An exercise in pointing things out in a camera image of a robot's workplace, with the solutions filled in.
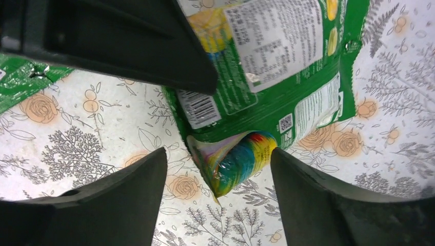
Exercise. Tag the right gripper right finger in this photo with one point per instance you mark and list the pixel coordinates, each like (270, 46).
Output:
(319, 209)

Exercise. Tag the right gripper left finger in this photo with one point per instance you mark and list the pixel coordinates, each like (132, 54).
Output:
(119, 209)

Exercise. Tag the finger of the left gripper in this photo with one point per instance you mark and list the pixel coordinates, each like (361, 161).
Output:
(146, 41)

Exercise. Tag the green candy bag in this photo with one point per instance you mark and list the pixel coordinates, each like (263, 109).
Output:
(284, 70)
(21, 78)

